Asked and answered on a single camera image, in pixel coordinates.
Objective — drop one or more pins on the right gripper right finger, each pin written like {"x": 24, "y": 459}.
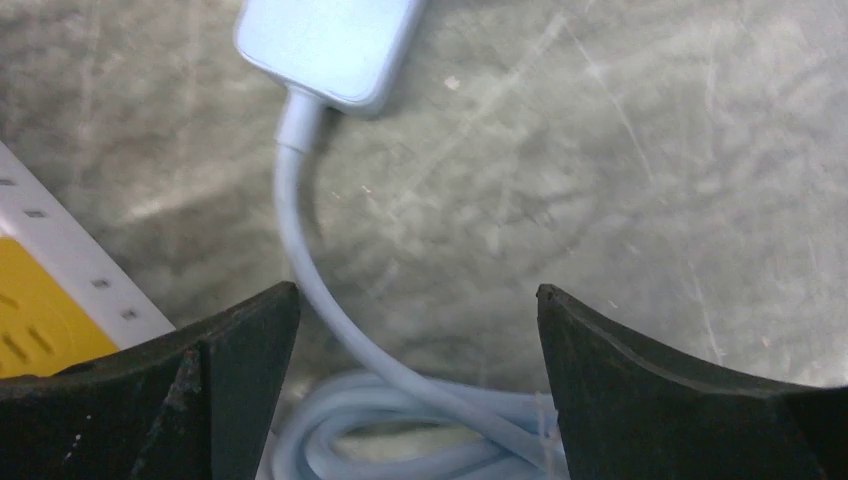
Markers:
{"x": 631, "y": 407}

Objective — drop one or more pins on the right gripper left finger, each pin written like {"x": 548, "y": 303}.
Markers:
{"x": 196, "y": 403}

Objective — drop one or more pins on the white power strip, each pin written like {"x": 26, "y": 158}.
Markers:
{"x": 64, "y": 300}

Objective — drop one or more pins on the light blue power strip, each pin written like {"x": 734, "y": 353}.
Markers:
{"x": 347, "y": 53}

